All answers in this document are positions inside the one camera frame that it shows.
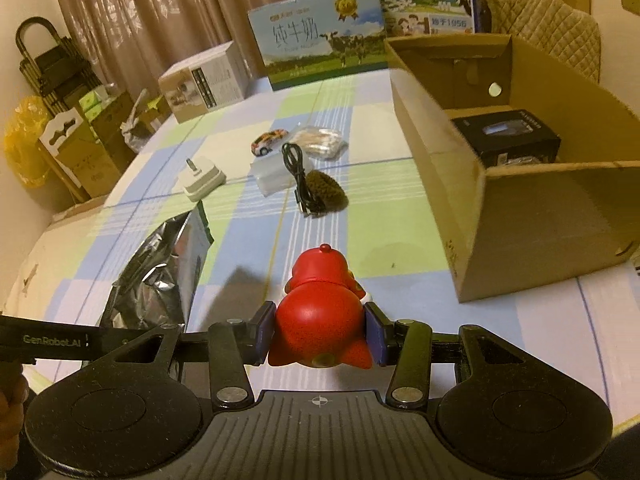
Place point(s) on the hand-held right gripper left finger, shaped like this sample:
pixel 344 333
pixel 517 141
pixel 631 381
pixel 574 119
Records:
pixel 265 335

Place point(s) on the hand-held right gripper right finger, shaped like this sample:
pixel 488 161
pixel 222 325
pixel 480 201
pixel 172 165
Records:
pixel 375 335

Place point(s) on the red toy figure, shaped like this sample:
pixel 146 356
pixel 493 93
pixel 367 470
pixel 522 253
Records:
pixel 320 310

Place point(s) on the silver foil bag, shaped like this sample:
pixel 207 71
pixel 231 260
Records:
pixel 150 270

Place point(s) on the clear plastic packet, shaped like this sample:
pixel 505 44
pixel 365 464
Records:
pixel 272 175

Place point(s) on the brown cardboard box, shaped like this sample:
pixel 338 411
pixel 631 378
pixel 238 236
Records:
pixel 525 220

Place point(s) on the person's left hand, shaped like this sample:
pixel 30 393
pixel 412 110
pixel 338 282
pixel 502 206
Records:
pixel 11 400

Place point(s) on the checkered tablecloth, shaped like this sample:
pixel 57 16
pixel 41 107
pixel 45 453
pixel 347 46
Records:
pixel 390 200

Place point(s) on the brown spiky plush toy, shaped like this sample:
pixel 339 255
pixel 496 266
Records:
pixel 327 192

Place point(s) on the white plug adapter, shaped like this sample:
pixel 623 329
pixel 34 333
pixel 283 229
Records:
pixel 202 182

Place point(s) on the cardboard carton with white insert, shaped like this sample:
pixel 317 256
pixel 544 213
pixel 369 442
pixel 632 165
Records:
pixel 80 150

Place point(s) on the small toy car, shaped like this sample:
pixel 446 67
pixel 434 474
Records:
pixel 269 141

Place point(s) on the yellow plastic bag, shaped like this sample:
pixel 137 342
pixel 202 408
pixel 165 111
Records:
pixel 22 145

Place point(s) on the clear packet of cotton swabs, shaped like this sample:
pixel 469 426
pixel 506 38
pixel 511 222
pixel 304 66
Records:
pixel 320 141

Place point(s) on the black product box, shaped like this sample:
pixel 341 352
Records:
pixel 510 132

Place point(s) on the white grey printed box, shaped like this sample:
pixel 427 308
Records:
pixel 210 80

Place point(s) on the black folding rack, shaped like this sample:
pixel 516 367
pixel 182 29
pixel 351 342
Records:
pixel 50 65

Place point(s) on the light blue milk carton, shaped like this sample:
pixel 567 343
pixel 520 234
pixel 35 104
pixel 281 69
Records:
pixel 320 35

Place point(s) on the brown patterned curtain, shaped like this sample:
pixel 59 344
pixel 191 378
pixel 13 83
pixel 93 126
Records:
pixel 150 10

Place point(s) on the beige quilted chair cover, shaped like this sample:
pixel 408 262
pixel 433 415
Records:
pixel 550 30

